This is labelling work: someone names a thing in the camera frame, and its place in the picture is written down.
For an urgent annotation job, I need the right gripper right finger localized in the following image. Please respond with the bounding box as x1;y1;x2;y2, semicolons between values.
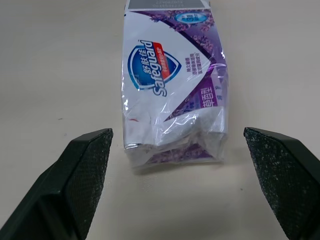
243;126;320;240

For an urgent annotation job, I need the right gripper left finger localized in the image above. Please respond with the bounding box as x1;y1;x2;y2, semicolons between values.
0;128;114;240

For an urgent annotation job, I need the white and purple soap pack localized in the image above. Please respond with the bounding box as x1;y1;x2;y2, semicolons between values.
120;0;229;175

